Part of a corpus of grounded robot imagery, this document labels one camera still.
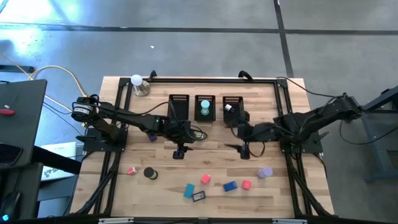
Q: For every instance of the purple hourglass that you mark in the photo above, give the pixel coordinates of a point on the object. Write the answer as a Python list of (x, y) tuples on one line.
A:
[(265, 172)]

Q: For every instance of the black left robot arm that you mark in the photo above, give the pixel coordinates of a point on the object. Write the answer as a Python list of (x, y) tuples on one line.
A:
[(124, 116)]

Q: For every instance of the pink wall charger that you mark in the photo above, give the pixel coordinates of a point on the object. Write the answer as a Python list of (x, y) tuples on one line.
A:
[(246, 184)]

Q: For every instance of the blue framed display module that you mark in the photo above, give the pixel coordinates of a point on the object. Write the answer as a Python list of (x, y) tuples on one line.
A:
[(198, 196)]

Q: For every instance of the small red hourglass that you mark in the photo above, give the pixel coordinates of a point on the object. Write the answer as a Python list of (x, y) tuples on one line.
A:
[(132, 171)]

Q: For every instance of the black flat bar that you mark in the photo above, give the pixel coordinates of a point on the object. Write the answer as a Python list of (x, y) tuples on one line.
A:
[(15, 69)]

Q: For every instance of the black plastic basket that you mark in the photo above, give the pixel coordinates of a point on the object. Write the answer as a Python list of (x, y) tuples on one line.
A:
[(237, 101), (197, 109), (178, 109)]

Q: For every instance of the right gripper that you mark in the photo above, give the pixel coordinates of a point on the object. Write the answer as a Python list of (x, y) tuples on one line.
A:
[(248, 133)]

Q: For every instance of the small purple box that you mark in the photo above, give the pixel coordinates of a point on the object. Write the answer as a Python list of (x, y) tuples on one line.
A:
[(152, 137)]

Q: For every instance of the black desk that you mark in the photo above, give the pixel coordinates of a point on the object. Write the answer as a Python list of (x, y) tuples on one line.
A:
[(21, 130)]

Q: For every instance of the white printed box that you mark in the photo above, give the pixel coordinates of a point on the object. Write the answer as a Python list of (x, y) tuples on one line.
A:
[(57, 152)]

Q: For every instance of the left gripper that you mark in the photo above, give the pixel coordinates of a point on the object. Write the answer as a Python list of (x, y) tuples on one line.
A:
[(178, 132)]

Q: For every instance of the light bulb on wooden stand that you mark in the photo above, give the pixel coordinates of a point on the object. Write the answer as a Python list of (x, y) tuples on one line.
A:
[(141, 88)]

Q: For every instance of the black support beam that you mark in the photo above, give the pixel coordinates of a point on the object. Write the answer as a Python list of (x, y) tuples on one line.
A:
[(56, 158)]

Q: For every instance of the dark metal stand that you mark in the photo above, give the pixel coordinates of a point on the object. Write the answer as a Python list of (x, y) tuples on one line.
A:
[(377, 149)]

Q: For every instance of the teal hourglass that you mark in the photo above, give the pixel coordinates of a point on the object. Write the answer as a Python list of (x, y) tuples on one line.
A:
[(205, 107)]

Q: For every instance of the pink charger with white label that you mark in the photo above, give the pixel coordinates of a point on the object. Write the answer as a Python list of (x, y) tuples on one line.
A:
[(205, 179)]

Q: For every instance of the silver bracket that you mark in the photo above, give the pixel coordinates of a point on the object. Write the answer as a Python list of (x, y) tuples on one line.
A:
[(290, 221), (116, 221)]

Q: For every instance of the black computer mouse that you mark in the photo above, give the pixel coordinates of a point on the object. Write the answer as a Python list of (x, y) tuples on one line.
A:
[(9, 205)]

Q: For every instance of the black-capped green-sand hourglass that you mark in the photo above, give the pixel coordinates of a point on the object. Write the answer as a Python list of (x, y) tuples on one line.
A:
[(149, 172)]

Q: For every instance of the teal rectangular box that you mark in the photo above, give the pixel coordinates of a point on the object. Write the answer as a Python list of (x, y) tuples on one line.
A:
[(188, 190)]

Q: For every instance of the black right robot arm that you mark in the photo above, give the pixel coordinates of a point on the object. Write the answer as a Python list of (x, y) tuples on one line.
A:
[(311, 119)]

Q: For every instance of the blue rectangular box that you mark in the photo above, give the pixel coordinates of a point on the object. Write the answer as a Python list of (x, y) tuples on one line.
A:
[(230, 186)]

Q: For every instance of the small dark blue box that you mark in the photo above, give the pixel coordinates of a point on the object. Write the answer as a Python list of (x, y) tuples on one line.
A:
[(179, 155)]

